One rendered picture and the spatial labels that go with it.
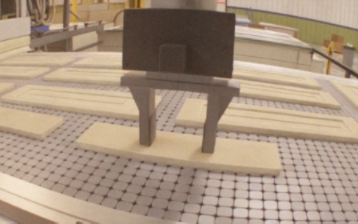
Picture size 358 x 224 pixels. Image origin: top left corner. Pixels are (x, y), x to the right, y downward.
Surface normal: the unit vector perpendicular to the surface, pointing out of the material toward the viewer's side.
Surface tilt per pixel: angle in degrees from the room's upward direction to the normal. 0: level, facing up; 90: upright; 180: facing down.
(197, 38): 90
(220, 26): 90
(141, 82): 90
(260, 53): 90
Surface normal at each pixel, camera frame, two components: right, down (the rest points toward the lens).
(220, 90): -0.20, 0.35
